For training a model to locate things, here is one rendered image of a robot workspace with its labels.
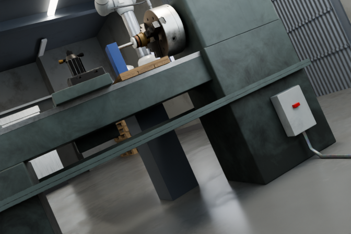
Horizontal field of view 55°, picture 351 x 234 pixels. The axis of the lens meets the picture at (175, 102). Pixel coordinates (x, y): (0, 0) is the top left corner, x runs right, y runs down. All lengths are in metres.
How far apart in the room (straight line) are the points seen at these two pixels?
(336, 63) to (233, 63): 2.46
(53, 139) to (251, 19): 1.35
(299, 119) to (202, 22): 0.80
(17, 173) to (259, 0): 1.69
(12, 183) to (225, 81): 1.22
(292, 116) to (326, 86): 2.46
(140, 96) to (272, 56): 0.87
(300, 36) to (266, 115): 2.55
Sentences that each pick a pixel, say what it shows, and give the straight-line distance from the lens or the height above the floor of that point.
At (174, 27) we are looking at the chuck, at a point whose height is 1.05.
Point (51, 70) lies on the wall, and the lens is 9.83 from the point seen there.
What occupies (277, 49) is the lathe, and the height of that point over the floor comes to 0.69.
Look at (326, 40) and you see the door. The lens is 4.34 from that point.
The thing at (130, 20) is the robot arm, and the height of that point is 1.38.
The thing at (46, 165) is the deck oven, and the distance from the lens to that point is 8.54.
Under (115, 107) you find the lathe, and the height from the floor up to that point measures 0.75.
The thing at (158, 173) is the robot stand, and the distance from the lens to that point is 2.58.
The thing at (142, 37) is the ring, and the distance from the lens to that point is 2.07.
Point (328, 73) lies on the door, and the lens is 4.45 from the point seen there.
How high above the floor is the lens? 0.62
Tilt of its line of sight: 1 degrees up
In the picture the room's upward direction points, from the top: 24 degrees counter-clockwise
